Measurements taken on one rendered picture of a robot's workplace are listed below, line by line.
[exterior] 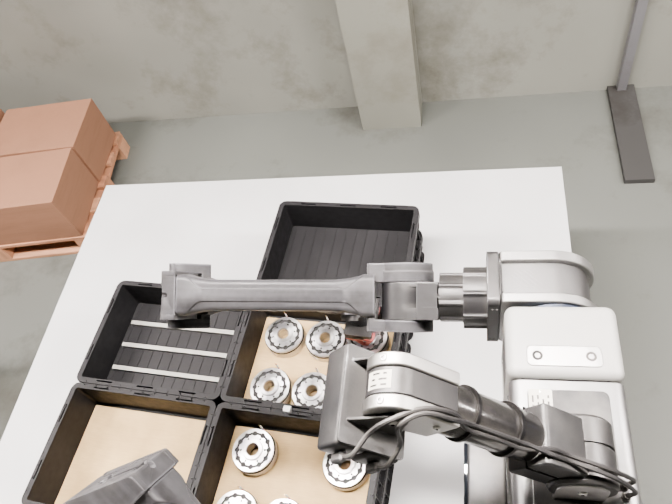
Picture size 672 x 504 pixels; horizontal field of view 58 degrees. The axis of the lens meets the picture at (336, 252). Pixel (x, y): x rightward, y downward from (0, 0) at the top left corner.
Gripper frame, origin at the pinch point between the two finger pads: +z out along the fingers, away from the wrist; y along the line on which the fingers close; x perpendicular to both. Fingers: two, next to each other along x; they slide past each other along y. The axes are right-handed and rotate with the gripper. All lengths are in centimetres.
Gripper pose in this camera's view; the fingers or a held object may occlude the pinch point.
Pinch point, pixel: (366, 334)
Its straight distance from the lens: 149.8
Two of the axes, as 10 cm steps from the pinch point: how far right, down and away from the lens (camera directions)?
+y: -2.1, 8.2, -5.3
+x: 9.6, 0.7, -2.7
